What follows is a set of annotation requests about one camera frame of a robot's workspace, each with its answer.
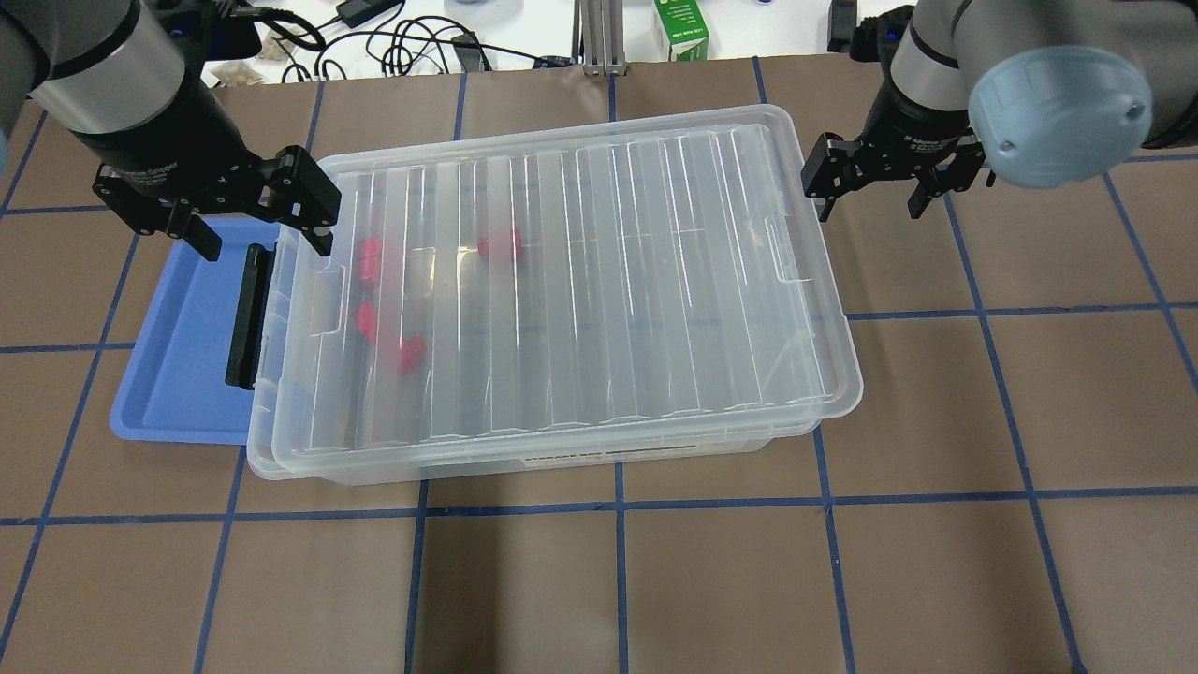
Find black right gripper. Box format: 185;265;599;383
801;89;986;223

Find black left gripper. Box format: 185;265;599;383
93;140;341;263

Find clear plastic box lid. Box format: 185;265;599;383
246;104;864;485

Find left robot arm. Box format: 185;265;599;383
4;1;341;261

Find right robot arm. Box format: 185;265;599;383
801;1;1197;221

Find red block upper pair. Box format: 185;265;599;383
357;236;385;287

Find blue plastic tray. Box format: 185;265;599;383
109;218;279;447

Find clear plastic storage box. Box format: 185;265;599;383
247;215;845;485

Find black power adapter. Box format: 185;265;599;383
335;0;405;28

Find green white carton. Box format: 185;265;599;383
653;0;710;63

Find black box latch handle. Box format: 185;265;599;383
224;243;276;389

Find black tangled cables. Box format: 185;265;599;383
262;7;571;83

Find aluminium frame post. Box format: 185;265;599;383
573;0;627;78

